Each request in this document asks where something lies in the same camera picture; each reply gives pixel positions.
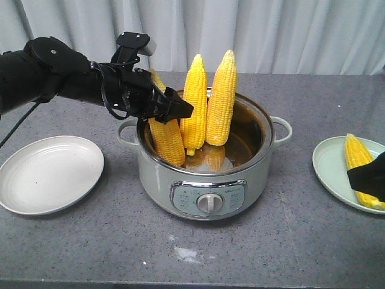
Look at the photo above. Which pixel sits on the white round plate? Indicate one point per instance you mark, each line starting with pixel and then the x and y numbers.
pixel 50 175

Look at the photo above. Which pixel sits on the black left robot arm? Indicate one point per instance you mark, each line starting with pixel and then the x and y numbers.
pixel 46 67

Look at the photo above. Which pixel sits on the green electric cooking pot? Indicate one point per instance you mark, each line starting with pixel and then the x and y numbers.
pixel 218 181

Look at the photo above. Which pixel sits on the pale yellow corn cob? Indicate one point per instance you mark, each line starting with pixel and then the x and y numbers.
pixel 168 141

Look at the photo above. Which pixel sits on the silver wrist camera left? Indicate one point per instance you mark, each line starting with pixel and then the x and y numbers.
pixel 130 44

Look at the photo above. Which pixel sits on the bright yellow corn cob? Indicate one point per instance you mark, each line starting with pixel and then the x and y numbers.
pixel 193 129

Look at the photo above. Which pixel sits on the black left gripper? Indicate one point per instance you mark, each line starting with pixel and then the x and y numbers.
pixel 128 91

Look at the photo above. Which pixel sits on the yellow corn cob with spots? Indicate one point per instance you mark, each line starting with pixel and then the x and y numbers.
pixel 221 101

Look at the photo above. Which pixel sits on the white pleated curtain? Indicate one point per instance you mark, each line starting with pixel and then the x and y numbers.
pixel 280 37

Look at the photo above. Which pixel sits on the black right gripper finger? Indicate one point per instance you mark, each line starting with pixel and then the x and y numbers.
pixel 369 178

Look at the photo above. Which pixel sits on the green round plate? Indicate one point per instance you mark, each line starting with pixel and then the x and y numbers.
pixel 329 164

